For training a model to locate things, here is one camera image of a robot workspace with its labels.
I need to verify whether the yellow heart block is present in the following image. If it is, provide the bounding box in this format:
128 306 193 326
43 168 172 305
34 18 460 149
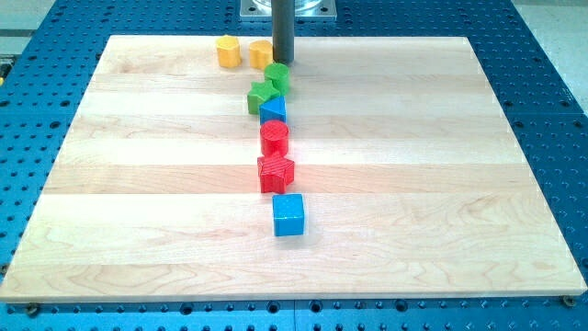
249 40 274 70

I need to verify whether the red star block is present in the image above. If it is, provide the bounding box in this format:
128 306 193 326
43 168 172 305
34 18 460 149
257 154 295 194

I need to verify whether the red cylinder block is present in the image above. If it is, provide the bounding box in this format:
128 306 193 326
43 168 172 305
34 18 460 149
260 120 289 156

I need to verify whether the blue cube block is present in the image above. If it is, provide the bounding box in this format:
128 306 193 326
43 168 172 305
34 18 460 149
272 193 305 236

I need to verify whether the blue triangle block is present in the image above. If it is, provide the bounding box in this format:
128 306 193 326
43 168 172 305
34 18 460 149
259 97 287 125

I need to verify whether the green star block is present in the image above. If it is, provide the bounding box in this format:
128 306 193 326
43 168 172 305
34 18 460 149
247 81 280 115

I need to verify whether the green cylinder block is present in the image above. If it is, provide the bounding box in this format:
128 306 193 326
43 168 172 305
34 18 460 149
264 63 290 96

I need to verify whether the light wooden board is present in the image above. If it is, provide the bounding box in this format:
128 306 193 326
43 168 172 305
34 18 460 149
1 35 586 303

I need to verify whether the yellow hexagon block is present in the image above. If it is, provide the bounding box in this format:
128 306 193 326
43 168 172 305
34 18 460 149
215 35 242 68

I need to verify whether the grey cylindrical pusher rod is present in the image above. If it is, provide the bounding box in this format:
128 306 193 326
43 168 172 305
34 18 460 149
271 0 295 65

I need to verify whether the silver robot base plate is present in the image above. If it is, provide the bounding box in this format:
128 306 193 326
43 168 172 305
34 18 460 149
238 0 337 21

